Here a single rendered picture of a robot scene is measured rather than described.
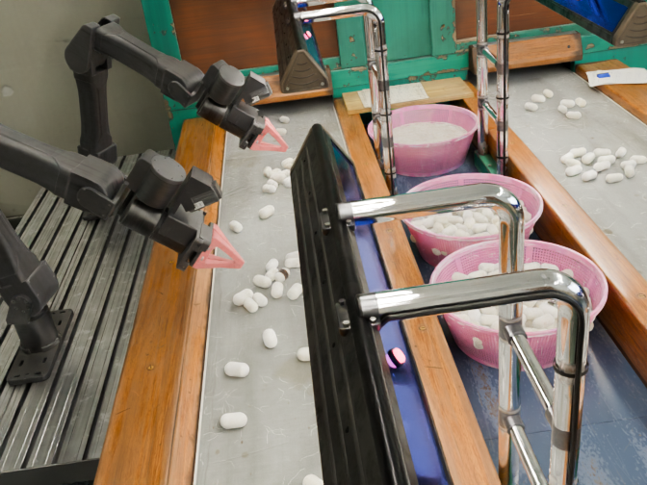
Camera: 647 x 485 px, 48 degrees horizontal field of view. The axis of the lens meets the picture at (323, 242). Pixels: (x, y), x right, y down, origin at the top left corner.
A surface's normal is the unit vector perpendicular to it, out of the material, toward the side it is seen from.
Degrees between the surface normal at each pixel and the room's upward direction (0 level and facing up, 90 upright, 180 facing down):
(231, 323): 0
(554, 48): 66
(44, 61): 90
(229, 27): 90
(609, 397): 0
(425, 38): 90
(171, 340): 0
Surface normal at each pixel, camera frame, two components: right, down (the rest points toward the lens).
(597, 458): -0.11, -0.86
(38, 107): 0.07, 0.48
